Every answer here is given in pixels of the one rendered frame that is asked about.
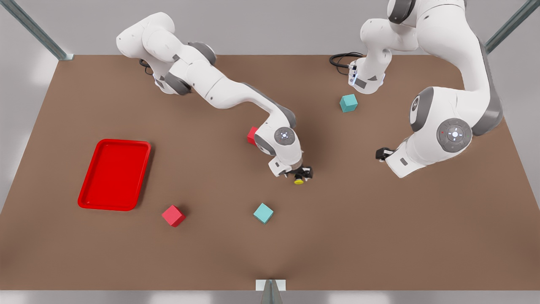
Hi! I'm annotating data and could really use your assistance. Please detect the teal cube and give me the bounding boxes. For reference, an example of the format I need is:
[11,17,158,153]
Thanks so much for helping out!
[340,94,359,113]
[253,203,274,225]

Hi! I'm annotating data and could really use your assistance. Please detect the red rectangular tray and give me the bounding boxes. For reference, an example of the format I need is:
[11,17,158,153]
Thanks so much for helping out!
[78,139,151,212]

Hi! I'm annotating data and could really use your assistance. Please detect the silver frame post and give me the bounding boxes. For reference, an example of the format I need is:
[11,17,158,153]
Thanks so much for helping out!
[256,279,286,304]
[484,0,540,54]
[0,0,74,61]

